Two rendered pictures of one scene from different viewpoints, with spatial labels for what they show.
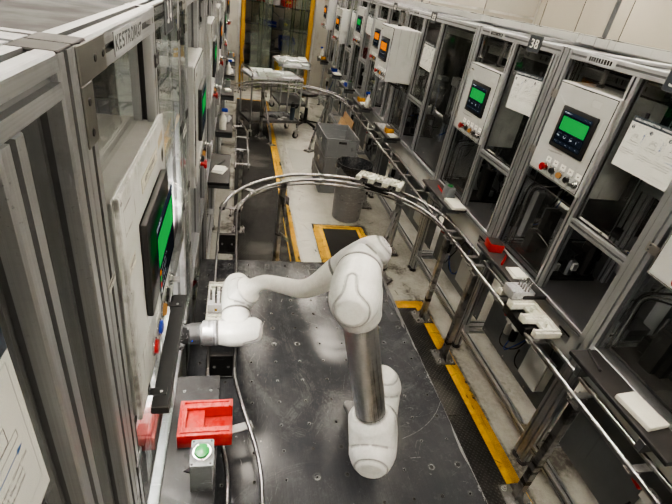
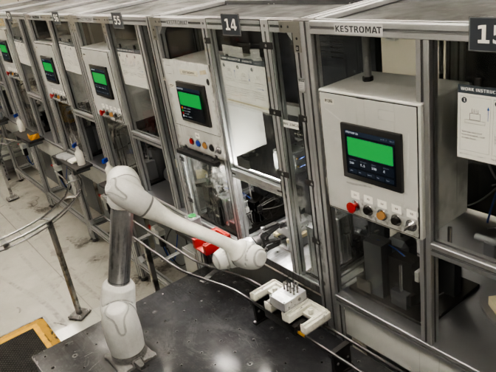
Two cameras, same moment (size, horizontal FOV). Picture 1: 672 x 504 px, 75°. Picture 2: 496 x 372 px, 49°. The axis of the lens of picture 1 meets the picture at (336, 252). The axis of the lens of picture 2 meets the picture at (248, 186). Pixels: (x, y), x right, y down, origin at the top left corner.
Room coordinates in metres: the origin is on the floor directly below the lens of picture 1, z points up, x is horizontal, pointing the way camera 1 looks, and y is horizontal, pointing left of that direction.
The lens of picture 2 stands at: (3.26, -0.27, 2.31)
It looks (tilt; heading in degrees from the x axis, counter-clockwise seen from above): 24 degrees down; 162
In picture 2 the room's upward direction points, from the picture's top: 9 degrees counter-clockwise
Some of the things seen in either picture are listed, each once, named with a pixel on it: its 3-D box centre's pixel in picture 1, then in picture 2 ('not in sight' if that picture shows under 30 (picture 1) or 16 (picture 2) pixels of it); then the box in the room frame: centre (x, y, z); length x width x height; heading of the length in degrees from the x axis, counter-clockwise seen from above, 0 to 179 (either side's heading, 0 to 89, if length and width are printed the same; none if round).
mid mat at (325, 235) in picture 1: (347, 250); not in sight; (3.58, -0.10, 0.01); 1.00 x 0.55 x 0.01; 16
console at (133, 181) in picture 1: (89, 255); (212, 102); (0.68, 0.47, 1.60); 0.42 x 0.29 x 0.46; 16
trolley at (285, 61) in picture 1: (290, 85); not in sight; (8.04, 1.32, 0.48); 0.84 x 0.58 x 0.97; 24
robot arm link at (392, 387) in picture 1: (378, 394); (121, 326); (1.15, -0.25, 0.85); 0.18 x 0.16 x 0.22; 177
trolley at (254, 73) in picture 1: (271, 101); not in sight; (6.70, 1.36, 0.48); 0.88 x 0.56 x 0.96; 124
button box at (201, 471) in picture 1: (198, 464); (195, 225); (0.69, 0.26, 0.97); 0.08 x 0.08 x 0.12; 16
